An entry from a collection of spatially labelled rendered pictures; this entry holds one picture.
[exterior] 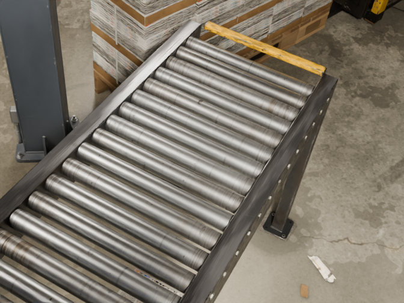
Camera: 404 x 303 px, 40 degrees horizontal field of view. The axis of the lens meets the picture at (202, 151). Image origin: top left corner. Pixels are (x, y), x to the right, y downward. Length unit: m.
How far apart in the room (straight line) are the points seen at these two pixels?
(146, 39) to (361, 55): 1.52
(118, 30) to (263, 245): 1.09
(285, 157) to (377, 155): 1.32
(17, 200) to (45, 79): 0.94
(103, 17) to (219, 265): 1.48
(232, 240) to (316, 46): 2.18
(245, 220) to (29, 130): 1.33
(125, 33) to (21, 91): 0.49
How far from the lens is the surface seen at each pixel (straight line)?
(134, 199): 1.37
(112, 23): 2.44
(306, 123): 1.62
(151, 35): 2.28
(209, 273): 1.26
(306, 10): 3.21
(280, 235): 2.33
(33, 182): 1.42
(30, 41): 2.14
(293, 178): 2.09
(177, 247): 1.29
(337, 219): 2.46
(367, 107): 3.03
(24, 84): 2.27
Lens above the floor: 1.89
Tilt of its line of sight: 47 degrees down
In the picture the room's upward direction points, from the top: 8 degrees clockwise
